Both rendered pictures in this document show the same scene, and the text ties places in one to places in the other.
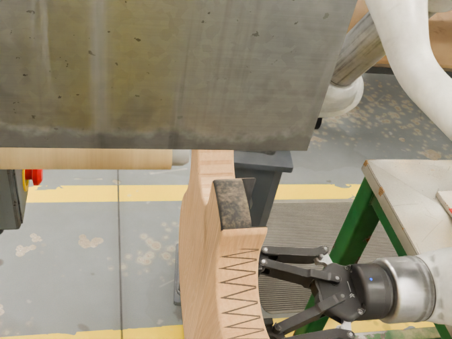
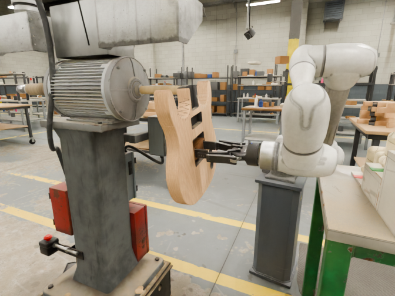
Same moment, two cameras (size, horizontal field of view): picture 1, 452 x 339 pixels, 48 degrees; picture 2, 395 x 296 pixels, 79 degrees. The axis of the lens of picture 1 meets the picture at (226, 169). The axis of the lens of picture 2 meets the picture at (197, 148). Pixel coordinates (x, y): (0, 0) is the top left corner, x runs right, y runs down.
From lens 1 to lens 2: 0.70 m
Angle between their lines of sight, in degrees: 45
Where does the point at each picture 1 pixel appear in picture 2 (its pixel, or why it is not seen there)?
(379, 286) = (254, 145)
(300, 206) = not seen: hidden behind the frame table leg
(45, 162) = (151, 89)
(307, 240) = not seen: hidden behind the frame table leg
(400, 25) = (295, 77)
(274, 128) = (170, 34)
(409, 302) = (265, 150)
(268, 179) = (290, 195)
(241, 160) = (275, 182)
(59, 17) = (130, 13)
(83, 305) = (208, 258)
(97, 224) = (228, 232)
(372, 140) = not seen: outside the picture
